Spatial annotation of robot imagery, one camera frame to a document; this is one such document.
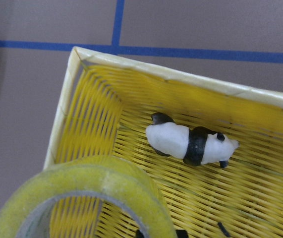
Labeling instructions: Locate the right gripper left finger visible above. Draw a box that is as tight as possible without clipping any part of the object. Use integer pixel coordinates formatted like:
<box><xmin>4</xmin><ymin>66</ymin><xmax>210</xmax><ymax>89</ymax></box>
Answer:
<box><xmin>135</xmin><ymin>230</ymin><xmax>144</xmax><ymax>238</ymax></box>

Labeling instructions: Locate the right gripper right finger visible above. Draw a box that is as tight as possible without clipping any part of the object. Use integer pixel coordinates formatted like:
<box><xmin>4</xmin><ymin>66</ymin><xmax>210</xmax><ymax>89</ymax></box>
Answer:
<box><xmin>176</xmin><ymin>230</ymin><xmax>189</xmax><ymax>238</ymax></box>

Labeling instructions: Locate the yellow tape roll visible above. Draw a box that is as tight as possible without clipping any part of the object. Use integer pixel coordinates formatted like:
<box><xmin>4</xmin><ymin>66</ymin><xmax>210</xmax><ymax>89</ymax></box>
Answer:
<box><xmin>0</xmin><ymin>155</ymin><xmax>176</xmax><ymax>238</ymax></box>

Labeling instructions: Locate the yellow plastic basket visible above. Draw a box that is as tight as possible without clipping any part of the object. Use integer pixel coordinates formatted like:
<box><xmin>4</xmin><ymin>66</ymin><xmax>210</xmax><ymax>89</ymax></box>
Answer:
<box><xmin>45</xmin><ymin>47</ymin><xmax>283</xmax><ymax>238</ymax></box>

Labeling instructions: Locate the panda figurine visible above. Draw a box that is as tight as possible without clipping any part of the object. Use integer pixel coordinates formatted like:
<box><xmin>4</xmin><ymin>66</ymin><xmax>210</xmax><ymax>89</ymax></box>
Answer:
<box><xmin>145</xmin><ymin>113</ymin><xmax>239</xmax><ymax>168</ymax></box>

